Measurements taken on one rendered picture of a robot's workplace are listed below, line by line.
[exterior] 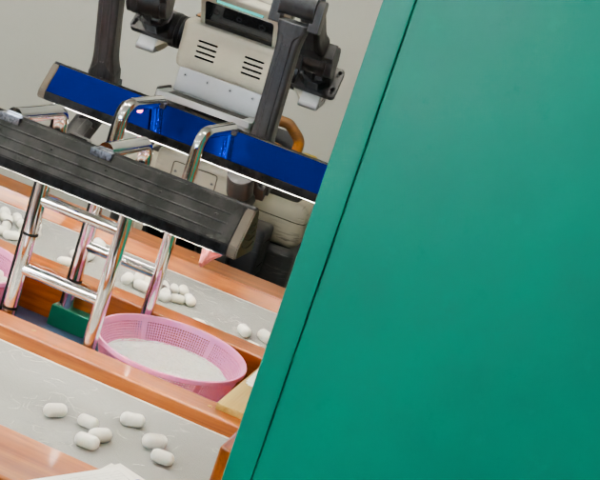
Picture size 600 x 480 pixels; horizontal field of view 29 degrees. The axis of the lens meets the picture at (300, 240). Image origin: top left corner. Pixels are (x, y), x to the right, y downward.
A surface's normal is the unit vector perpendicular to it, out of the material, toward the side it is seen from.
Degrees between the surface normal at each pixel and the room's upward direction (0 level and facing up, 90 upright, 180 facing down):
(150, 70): 90
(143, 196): 58
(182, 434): 0
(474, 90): 90
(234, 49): 98
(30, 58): 90
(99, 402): 0
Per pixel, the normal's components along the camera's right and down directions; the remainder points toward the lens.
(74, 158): -0.06, -0.36
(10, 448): 0.31, -0.92
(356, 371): -0.26, 0.15
